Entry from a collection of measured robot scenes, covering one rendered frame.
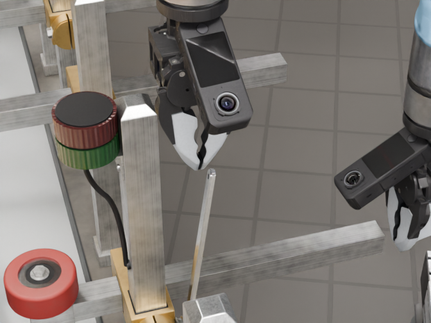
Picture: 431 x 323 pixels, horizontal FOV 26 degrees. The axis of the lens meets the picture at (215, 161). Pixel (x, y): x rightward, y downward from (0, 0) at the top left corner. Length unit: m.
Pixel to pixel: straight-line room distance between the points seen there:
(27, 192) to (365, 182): 0.70
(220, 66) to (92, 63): 0.27
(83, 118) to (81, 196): 0.60
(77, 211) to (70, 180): 0.08
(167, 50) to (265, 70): 0.33
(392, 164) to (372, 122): 1.71
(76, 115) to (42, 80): 0.85
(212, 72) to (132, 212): 0.16
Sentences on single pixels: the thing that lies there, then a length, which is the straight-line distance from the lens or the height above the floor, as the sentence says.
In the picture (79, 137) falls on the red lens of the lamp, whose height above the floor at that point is 1.13.
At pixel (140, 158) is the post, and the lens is 0.90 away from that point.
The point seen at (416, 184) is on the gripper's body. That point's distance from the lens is 1.10.
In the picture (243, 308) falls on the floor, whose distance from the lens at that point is 2.21.
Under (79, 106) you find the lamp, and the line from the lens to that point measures 0.88.
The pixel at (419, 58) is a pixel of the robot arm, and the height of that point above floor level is 1.11.
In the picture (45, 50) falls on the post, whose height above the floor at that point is 0.75.
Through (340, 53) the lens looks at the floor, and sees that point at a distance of 3.07.
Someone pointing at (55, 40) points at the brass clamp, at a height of 0.94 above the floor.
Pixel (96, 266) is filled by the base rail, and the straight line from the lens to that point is 1.34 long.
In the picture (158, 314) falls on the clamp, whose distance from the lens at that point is 1.05.
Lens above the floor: 1.66
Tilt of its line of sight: 40 degrees down
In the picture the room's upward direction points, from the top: straight up
